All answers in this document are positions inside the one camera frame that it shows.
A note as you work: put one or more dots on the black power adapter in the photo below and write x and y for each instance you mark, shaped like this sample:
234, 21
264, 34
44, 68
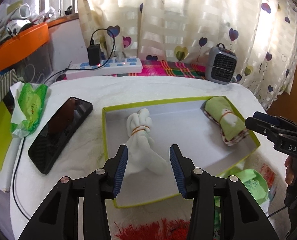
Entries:
94, 52

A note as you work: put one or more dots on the person's right hand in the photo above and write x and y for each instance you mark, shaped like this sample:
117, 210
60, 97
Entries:
289, 171

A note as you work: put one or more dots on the green snack wrapper bag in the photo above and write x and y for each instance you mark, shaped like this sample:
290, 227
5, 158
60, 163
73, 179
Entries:
29, 102

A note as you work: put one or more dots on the green striped gift box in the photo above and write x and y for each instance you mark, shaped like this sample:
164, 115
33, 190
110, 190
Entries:
1, 89

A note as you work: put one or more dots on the cream heart pattern curtain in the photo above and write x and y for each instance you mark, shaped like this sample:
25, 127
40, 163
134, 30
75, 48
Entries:
262, 34

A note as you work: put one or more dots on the orange plastic basin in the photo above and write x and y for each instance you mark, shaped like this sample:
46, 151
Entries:
23, 45

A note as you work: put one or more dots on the black smartphone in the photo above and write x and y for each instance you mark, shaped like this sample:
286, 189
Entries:
57, 132

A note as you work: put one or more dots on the white blue power strip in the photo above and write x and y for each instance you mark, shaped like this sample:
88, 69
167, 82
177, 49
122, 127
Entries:
81, 70

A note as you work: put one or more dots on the green towel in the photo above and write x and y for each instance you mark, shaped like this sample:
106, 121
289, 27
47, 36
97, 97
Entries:
219, 110

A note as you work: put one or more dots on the pink plaid cloth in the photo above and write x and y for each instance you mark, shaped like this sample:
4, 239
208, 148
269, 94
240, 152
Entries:
164, 68

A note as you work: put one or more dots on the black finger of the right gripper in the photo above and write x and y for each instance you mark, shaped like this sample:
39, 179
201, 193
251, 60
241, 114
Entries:
277, 121
272, 133

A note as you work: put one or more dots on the white sock bundle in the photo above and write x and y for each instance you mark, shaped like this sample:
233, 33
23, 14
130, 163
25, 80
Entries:
141, 156

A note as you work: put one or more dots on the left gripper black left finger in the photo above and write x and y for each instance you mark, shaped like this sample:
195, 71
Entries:
57, 215

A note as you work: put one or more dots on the grey portable heater fan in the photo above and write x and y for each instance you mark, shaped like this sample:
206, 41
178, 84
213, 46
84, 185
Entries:
221, 65

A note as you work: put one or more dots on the white shoes pile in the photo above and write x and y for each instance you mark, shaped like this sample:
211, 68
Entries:
19, 17

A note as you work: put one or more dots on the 3M clear plastic packet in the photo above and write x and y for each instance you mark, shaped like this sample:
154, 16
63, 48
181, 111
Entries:
268, 175

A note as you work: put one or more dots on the red tassel chinese knot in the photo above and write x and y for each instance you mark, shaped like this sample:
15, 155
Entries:
159, 230

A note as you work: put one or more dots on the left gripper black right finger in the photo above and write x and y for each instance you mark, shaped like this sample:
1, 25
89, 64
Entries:
196, 184

